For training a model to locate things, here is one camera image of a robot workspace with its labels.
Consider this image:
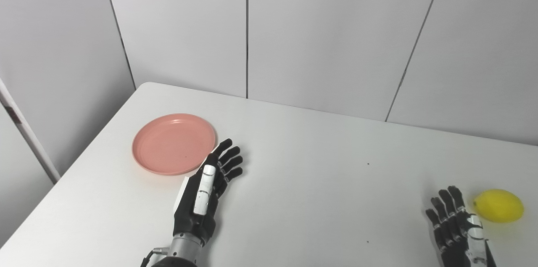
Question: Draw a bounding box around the white partition post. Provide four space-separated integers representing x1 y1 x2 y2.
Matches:
0 77 62 185

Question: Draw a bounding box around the yellow lemon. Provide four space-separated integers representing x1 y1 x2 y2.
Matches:
473 189 525 223

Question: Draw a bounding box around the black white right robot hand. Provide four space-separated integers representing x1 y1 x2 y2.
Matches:
425 185 499 267

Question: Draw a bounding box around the pink round plate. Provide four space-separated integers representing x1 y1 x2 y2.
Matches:
132 114 217 176

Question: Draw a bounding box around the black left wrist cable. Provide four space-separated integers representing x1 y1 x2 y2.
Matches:
140 248 169 267

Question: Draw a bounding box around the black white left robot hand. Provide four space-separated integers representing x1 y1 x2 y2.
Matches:
173 138 244 246

